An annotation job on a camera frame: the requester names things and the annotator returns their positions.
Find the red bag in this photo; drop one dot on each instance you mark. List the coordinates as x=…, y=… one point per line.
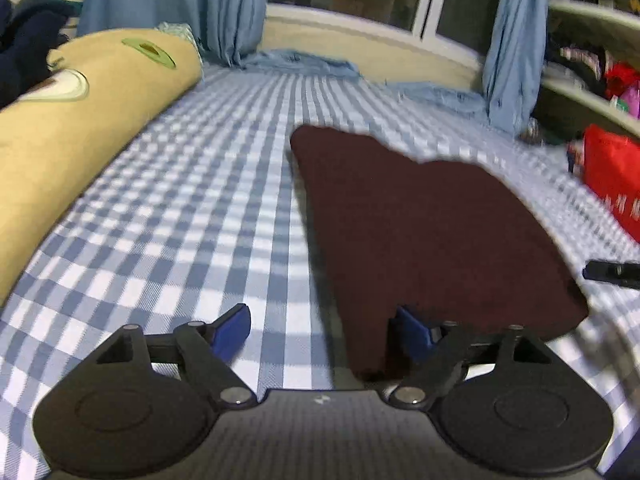
x=615, y=175

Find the blue checked bed sheet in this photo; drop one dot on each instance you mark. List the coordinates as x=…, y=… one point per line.
x=200, y=220

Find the navy blue clothes pile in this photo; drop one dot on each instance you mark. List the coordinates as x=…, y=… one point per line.
x=27, y=50

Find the maroon printed t-shirt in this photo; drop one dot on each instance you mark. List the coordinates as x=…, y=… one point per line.
x=425, y=240

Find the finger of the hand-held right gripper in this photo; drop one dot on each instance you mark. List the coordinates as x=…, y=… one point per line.
x=612, y=272

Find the blue star print curtain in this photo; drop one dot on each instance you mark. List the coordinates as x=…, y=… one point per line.
x=515, y=45
x=200, y=5

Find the cream shelf unit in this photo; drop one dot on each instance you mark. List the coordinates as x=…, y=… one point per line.
x=590, y=25

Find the clothes pile on shelf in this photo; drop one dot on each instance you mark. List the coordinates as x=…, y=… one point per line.
x=595, y=67

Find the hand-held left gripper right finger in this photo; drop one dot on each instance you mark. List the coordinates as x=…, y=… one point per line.
x=414, y=332

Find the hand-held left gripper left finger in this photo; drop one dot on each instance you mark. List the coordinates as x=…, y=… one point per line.
x=231, y=332

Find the yellow avocado print quilt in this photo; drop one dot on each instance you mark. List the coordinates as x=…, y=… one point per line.
x=75, y=120

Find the green checked pillow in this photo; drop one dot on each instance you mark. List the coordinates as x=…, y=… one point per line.
x=180, y=35

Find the clear plastic bag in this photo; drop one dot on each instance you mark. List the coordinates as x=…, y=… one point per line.
x=535, y=132

